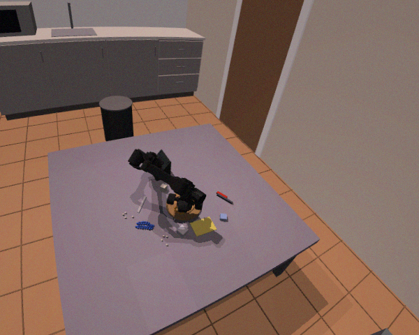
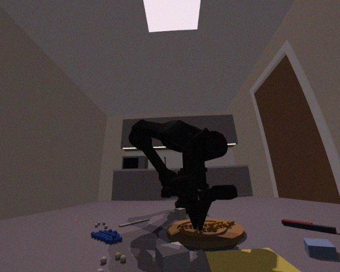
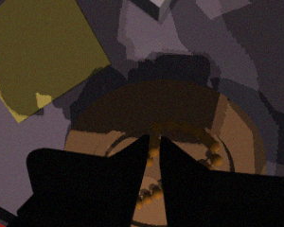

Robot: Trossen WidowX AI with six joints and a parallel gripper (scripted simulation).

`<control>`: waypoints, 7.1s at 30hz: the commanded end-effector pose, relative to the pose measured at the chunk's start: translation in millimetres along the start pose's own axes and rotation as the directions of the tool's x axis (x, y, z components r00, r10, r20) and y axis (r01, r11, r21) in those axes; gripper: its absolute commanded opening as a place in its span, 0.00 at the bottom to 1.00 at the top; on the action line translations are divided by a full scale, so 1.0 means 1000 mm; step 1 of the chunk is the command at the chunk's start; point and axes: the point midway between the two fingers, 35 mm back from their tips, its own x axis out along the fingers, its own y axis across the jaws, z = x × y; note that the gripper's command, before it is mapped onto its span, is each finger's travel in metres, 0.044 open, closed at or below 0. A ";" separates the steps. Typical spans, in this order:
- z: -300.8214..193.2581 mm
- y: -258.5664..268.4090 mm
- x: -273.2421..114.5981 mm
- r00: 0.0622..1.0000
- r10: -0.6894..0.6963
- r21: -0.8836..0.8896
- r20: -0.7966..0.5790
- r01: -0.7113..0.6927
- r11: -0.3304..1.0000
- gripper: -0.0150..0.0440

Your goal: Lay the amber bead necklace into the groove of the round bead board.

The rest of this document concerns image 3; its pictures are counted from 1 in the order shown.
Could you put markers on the grey cube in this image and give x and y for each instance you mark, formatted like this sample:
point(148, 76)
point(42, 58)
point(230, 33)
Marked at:
point(155, 8)

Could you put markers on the brown round bead board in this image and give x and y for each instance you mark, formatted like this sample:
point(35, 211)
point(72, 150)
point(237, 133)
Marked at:
point(120, 117)

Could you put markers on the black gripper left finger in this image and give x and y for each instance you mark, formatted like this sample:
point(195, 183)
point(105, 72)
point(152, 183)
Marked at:
point(116, 179)

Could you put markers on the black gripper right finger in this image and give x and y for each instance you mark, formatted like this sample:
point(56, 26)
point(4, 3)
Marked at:
point(192, 193)

